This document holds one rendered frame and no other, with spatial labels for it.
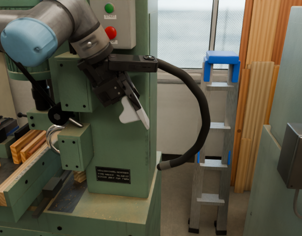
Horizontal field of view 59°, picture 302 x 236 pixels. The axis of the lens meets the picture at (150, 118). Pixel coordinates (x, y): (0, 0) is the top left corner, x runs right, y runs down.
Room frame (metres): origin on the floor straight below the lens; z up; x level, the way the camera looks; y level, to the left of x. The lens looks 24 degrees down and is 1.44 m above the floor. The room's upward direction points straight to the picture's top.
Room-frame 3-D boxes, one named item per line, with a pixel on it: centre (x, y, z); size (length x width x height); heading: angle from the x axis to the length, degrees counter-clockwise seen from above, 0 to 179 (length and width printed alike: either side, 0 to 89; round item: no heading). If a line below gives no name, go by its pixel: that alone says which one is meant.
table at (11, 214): (0.91, 0.50, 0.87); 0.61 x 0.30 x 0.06; 171
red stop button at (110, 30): (0.68, 0.10, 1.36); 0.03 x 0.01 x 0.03; 81
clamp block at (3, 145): (0.92, 0.58, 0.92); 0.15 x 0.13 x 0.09; 171
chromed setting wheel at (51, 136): (0.76, 0.28, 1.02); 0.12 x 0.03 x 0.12; 81
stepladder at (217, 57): (1.45, -0.39, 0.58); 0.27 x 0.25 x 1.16; 175
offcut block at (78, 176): (0.86, 0.27, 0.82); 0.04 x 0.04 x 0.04; 54
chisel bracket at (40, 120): (0.90, 0.37, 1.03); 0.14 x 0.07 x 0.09; 81
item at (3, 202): (0.89, 0.37, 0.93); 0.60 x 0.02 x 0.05; 171
